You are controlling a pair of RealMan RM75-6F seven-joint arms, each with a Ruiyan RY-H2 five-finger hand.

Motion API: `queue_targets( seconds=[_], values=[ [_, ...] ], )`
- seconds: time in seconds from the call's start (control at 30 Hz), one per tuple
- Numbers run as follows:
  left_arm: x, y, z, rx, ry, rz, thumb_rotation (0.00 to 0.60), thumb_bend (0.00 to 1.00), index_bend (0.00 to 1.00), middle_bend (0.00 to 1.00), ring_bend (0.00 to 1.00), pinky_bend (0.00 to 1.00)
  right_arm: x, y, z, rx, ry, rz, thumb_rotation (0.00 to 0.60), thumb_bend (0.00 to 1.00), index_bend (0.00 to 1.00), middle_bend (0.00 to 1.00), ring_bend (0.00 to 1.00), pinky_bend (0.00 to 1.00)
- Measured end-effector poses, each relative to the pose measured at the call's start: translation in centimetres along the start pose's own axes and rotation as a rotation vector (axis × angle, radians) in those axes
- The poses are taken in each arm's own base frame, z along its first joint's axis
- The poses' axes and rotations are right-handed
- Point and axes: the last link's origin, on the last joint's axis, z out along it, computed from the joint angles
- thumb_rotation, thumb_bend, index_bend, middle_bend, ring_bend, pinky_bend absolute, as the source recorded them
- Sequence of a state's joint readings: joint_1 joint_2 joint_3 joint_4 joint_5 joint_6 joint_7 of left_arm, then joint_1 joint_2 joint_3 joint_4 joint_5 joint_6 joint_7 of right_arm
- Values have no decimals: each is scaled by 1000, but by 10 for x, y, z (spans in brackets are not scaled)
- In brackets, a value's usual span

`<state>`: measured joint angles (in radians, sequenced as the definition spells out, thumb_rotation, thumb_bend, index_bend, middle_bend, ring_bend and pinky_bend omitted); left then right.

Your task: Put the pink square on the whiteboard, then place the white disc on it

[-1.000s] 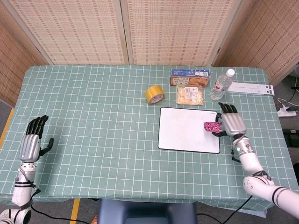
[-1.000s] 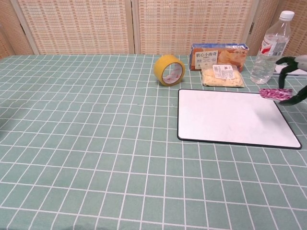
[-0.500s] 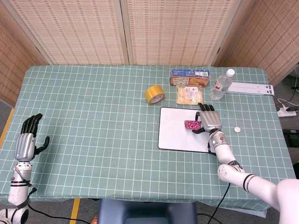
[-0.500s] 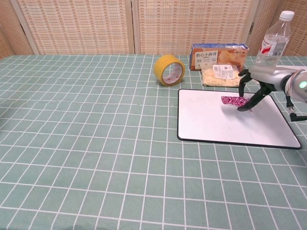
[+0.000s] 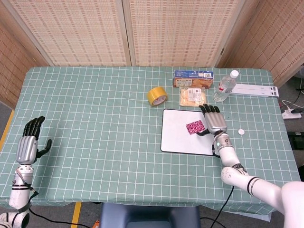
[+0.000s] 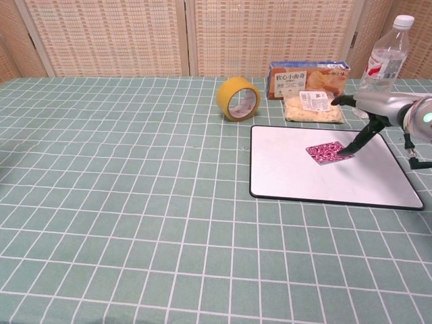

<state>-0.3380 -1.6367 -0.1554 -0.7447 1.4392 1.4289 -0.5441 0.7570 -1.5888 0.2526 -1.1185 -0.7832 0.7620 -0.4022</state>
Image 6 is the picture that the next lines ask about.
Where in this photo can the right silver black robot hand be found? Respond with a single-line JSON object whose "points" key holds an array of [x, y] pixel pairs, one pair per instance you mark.
{"points": [[381, 106]]}

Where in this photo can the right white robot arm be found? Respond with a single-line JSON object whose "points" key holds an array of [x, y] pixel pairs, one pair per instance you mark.
{"points": [[422, 116]]}

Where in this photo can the white board black edge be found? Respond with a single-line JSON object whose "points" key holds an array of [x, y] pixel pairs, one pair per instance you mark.
{"points": [[303, 182]]}

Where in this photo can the clear plastic water bottle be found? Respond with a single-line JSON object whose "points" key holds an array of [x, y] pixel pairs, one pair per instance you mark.
{"points": [[384, 60]]}

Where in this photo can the clear bag of snacks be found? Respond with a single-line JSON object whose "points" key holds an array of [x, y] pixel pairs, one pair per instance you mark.
{"points": [[303, 114]]}

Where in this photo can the orange blue cookie box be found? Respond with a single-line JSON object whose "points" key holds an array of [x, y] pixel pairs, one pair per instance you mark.
{"points": [[290, 81]]}

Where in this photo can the yellow packing tape roll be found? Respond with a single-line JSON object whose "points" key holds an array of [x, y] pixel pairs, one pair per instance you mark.
{"points": [[226, 96]]}

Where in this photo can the green checked tablecloth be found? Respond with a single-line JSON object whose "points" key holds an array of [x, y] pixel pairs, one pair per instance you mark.
{"points": [[135, 202]]}

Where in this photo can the bamboo folding screen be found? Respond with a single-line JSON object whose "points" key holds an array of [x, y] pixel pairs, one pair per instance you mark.
{"points": [[118, 37]]}

